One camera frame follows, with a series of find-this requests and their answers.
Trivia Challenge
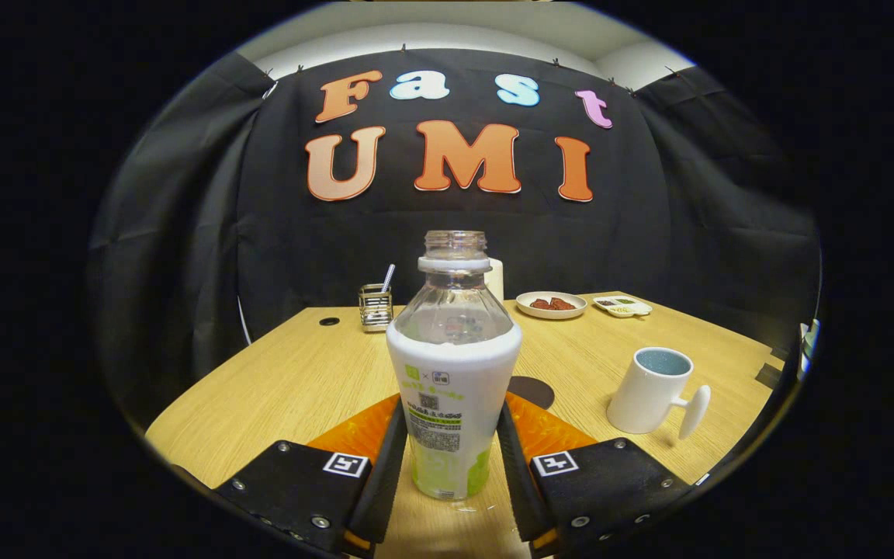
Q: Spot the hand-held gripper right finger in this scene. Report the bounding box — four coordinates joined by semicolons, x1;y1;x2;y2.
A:
497;391;696;559

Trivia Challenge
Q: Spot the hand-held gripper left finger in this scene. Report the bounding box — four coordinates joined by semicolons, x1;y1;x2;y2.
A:
172;392;409;559

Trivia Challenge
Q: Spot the dark brown round coaster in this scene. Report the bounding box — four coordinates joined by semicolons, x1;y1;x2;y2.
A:
508;376;555;410

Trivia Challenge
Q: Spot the clear bottle with white label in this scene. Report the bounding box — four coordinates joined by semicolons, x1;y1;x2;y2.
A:
385;230;523;502

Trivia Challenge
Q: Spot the white cup with blue inside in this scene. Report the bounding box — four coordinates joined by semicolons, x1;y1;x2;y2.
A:
606;346;712;440

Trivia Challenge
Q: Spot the wooden table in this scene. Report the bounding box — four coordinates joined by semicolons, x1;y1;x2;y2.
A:
144;291;785;559

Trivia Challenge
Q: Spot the white oval plate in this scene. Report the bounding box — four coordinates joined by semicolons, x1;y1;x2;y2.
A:
515;291;588;320

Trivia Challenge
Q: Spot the white divided dish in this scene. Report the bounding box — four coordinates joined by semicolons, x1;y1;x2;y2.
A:
593;295;653;319

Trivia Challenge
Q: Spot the black backdrop cloth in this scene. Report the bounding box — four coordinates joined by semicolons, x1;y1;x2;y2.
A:
86;48;820;420

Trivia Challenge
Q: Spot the metal wire utensil holder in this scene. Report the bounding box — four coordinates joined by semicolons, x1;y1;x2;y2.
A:
359;283;394;333

